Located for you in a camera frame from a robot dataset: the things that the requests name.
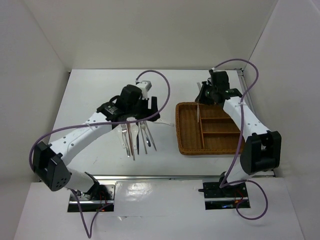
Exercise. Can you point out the copper knife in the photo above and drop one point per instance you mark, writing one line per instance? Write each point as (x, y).
(131, 145)

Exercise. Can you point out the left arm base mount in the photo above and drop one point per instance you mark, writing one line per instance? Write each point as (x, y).
(105, 198)

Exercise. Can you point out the white ceramic spoon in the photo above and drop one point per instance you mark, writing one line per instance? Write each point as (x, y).
(119, 135)
(134, 129)
(161, 121)

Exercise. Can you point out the aluminium table rail front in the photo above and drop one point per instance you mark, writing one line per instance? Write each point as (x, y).
(153, 177)

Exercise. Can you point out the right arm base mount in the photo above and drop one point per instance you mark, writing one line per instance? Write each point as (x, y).
(216, 198)

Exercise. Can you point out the silver knife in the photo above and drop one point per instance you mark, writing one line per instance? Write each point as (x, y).
(151, 137)

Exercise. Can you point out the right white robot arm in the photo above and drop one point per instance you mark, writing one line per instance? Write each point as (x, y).
(261, 150)

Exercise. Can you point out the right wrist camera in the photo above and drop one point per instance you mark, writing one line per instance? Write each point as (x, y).
(212, 71)

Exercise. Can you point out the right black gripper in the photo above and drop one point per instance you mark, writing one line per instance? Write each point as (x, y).
(200, 98)

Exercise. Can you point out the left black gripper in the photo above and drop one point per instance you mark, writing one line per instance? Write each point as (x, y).
(153, 110)

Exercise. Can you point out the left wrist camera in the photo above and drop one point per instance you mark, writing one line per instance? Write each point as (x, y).
(144, 86)

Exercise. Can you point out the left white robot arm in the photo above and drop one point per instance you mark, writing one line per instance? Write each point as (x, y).
(50, 161)

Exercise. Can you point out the brown wicker divided tray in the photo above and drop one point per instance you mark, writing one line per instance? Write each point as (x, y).
(215, 134)

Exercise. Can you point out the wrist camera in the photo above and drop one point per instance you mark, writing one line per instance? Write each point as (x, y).
(212, 71)
(144, 86)

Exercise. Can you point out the silver fork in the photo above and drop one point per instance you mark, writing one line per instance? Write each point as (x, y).
(124, 138)
(143, 126)
(198, 106)

